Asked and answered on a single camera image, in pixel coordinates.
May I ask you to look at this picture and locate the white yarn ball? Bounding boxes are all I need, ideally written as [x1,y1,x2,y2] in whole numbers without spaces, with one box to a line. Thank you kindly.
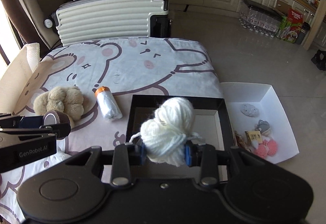
[129,97,205,166]

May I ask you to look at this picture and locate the plastic roll with orange cap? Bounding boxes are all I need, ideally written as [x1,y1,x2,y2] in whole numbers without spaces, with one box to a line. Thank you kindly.
[95,86,123,121]

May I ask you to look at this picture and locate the beige plush toy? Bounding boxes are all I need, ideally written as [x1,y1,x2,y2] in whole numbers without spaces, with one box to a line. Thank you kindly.
[33,86,84,121]

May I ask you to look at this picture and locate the black cardboard box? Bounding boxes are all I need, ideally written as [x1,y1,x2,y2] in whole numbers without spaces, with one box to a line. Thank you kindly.
[126,95,234,181]

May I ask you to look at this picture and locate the small yellow card box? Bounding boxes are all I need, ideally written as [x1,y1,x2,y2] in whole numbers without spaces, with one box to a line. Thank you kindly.
[245,131,262,145]

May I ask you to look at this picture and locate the grey knitted pouch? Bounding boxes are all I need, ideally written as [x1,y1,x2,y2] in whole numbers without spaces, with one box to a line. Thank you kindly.
[240,104,260,117]

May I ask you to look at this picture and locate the pink knitted strawberries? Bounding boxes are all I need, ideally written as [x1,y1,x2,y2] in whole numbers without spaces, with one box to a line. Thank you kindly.
[254,140,278,159]

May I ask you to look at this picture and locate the white cardboard tray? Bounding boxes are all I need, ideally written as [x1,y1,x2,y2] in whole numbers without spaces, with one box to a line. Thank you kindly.
[221,82,300,164]

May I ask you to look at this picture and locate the cartoon bear bed sheet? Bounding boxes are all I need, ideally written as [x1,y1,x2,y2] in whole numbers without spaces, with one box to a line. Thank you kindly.
[1,38,223,223]

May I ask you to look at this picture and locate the brown curtain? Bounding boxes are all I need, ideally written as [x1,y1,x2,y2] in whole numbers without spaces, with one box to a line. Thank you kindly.
[1,0,35,43]

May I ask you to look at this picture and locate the white ribbed suitcase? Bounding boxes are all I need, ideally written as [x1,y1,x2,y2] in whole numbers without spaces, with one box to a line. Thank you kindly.
[44,0,171,46]

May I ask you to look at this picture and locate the pack of water bottles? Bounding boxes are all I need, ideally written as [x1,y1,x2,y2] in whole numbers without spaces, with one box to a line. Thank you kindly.
[239,0,282,38]

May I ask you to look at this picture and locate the black stool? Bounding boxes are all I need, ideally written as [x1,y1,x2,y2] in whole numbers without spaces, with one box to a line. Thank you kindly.
[311,49,326,71]

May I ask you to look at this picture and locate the red green snack box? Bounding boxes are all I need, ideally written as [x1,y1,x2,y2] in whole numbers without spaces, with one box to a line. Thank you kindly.
[277,8,303,43]

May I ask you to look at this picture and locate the grey shark plush keychain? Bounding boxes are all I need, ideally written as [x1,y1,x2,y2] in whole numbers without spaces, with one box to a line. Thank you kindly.
[255,120,271,137]

